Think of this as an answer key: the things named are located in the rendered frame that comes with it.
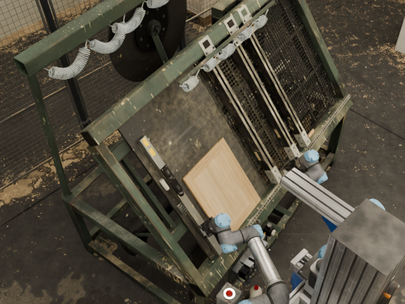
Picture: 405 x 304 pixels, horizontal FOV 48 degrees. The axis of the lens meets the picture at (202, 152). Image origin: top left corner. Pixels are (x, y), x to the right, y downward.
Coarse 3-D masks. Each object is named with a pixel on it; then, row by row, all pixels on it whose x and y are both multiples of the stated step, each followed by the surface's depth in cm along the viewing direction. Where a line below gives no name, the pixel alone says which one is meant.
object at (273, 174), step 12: (204, 48) 288; (216, 60) 294; (216, 72) 298; (216, 84) 303; (228, 84) 304; (228, 96) 304; (228, 108) 311; (240, 108) 310; (240, 120) 312; (252, 132) 319; (252, 144) 321; (264, 156) 323; (264, 168) 330; (276, 168) 330; (276, 180) 331
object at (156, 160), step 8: (144, 136) 264; (144, 152) 268; (152, 160) 269; (160, 160) 271; (160, 168) 271; (168, 184) 276; (184, 200) 281; (192, 208) 284; (192, 216) 284; (200, 216) 288; (200, 224) 288; (200, 232) 292; (208, 240) 292; (216, 240) 296; (216, 248) 295
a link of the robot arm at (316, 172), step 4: (316, 164) 254; (308, 168) 257; (312, 168) 254; (316, 168) 254; (320, 168) 254; (308, 172) 253; (312, 172) 253; (316, 172) 253; (320, 172) 253; (324, 172) 255; (312, 176) 252; (316, 176) 252; (320, 176) 253; (324, 176) 253; (316, 180) 254; (320, 180) 253; (324, 180) 253
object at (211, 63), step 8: (264, 8) 302; (256, 16) 297; (248, 24) 292; (264, 24) 310; (240, 32) 287; (240, 40) 299; (216, 48) 276; (232, 48) 289; (208, 56) 270; (216, 56) 281; (200, 64) 265; (208, 64) 275; (192, 72) 261; (184, 80) 257; (192, 80) 268; (184, 88) 267; (192, 88) 269
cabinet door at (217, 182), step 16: (224, 144) 306; (208, 160) 297; (224, 160) 306; (192, 176) 288; (208, 176) 297; (224, 176) 306; (240, 176) 315; (192, 192) 288; (208, 192) 296; (224, 192) 305; (240, 192) 314; (256, 192) 324; (208, 208) 295; (224, 208) 304; (240, 208) 314; (240, 224) 313
